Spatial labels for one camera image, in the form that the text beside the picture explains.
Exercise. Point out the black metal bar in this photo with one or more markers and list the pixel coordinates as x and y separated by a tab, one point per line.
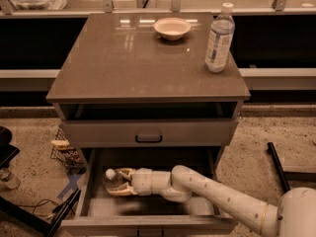
283	181

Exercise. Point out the grey drawer cabinet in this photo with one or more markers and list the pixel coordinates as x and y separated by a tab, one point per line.
121	69

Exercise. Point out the wire basket with snacks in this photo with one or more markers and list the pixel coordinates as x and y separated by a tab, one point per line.
64	153

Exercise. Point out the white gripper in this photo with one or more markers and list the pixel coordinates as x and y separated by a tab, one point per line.
142	181

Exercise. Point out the white labelled water bottle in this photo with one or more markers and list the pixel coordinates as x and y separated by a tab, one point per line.
219	39

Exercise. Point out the white paper bowl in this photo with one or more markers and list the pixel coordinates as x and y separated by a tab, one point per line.
172	28

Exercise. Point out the black stand leg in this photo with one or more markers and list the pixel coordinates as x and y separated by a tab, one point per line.
63	211

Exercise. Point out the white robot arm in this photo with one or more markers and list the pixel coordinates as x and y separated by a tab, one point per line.
294	216

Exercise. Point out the clear bottle on floor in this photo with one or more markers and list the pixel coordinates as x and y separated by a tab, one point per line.
9	179

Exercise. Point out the open grey middle drawer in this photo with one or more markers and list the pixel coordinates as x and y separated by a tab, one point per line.
99	214

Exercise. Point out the black chair base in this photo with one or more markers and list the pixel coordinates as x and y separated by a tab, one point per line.
7	150

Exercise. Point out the clear plastic water bottle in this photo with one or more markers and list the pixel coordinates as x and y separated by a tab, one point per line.
112	179

